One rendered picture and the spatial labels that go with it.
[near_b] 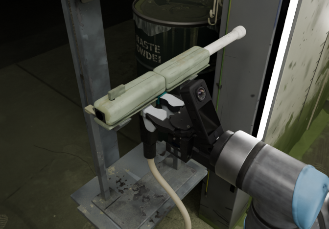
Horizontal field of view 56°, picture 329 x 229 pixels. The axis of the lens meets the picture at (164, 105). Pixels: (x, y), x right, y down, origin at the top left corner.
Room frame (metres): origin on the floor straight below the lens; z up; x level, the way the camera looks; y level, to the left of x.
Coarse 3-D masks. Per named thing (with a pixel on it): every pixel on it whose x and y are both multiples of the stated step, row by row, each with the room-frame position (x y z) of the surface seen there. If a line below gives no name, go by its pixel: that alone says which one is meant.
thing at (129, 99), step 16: (240, 32) 0.76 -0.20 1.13; (192, 48) 0.64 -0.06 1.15; (208, 48) 0.66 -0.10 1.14; (176, 64) 0.57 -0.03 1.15; (192, 64) 0.59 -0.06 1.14; (208, 64) 0.64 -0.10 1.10; (144, 80) 0.51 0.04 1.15; (160, 80) 0.51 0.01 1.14; (176, 80) 0.54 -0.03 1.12; (112, 96) 0.44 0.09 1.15; (128, 96) 0.45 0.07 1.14; (144, 96) 0.47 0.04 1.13; (112, 112) 0.42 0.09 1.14; (128, 112) 0.44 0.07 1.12; (112, 128) 0.41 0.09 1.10; (144, 128) 0.50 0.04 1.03; (144, 144) 0.50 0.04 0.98
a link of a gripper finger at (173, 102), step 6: (162, 96) 0.52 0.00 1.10; (168, 96) 0.52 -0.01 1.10; (174, 96) 0.52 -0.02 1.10; (162, 102) 0.51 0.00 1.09; (168, 102) 0.50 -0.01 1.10; (174, 102) 0.50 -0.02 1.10; (180, 102) 0.50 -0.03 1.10; (162, 108) 0.53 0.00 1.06; (168, 108) 0.50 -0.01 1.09; (174, 108) 0.49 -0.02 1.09; (168, 114) 0.52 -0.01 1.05
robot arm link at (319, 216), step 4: (328, 192) 0.37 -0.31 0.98; (328, 196) 0.35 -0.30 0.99; (328, 200) 0.34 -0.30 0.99; (324, 204) 0.33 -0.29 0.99; (328, 204) 0.33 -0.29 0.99; (324, 208) 0.33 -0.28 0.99; (328, 208) 0.33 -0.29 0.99; (320, 212) 0.32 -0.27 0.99; (324, 212) 0.32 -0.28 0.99; (328, 212) 0.32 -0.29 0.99; (320, 216) 0.31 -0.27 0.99; (324, 216) 0.31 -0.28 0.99; (328, 216) 0.31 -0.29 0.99; (320, 220) 0.31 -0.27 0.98; (324, 220) 0.31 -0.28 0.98; (328, 220) 0.31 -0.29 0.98; (320, 224) 0.30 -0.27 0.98; (324, 224) 0.30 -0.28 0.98; (328, 224) 0.30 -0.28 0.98; (320, 228) 0.30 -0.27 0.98; (324, 228) 0.30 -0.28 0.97; (328, 228) 0.30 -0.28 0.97
